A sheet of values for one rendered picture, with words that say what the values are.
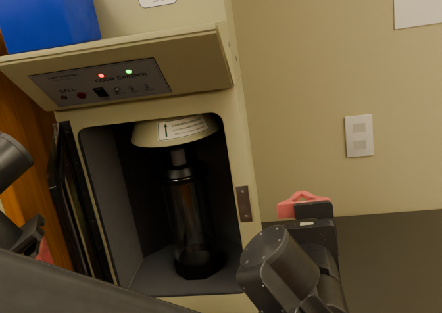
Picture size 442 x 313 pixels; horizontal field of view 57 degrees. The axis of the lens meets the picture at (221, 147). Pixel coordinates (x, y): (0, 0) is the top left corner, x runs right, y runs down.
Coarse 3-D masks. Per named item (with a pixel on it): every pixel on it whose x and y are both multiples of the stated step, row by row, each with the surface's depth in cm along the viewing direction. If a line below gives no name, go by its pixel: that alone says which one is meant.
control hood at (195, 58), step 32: (160, 32) 52; (192, 32) 52; (224, 32) 57; (0, 64) 56; (32, 64) 56; (64, 64) 56; (96, 64) 57; (160, 64) 57; (192, 64) 57; (224, 64) 57; (32, 96) 63; (160, 96) 64
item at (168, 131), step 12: (144, 120) 73; (156, 120) 72; (168, 120) 71; (180, 120) 71; (192, 120) 72; (204, 120) 73; (216, 120) 77; (132, 132) 77; (144, 132) 73; (156, 132) 71; (168, 132) 71; (180, 132) 71; (192, 132) 72; (204, 132) 73; (144, 144) 72; (156, 144) 71; (168, 144) 71; (180, 144) 71
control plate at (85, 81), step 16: (112, 64) 57; (128, 64) 57; (144, 64) 57; (32, 80) 59; (48, 80) 59; (64, 80) 60; (80, 80) 60; (96, 80) 60; (112, 80) 60; (128, 80) 60; (144, 80) 60; (160, 80) 60; (48, 96) 63; (96, 96) 63; (112, 96) 63; (128, 96) 64
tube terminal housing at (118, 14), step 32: (96, 0) 63; (128, 0) 62; (192, 0) 61; (224, 0) 61; (128, 32) 64; (192, 96) 66; (224, 96) 65; (224, 128) 67; (256, 192) 80; (256, 224) 73
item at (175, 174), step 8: (176, 152) 78; (184, 152) 79; (168, 160) 82; (176, 160) 78; (184, 160) 79; (192, 160) 80; (160, 168) 79; (168, 168) 78; (176, 168) 77; (184, 168) 77; (192, 168) 77; (200, 168) 78; (160, 176) 78; (168, 176) 77; (176, 176) 76; (184, 176) 76
